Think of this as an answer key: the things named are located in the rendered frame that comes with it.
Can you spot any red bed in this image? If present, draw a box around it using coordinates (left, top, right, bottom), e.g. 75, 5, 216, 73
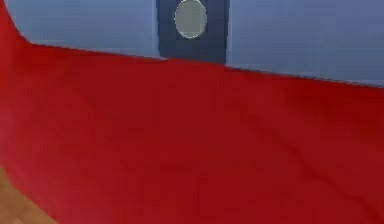
0, 0, 384, 224

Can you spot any dark blue laptop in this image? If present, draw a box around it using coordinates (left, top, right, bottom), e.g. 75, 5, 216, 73
155, 0, 231, 66

